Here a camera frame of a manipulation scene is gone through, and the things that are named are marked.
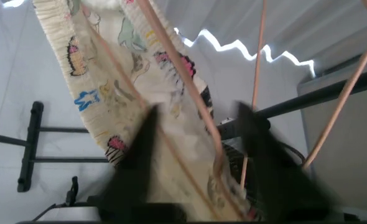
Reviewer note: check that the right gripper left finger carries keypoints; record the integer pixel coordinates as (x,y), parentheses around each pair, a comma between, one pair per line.
(133,174)

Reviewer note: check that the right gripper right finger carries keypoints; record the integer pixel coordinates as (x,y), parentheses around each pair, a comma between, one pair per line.
(276,174)

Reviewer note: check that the cream printed garment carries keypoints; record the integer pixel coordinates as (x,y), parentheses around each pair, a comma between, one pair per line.
(115,77)

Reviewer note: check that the black clothes rack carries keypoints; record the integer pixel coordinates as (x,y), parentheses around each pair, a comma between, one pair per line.
(311,98)

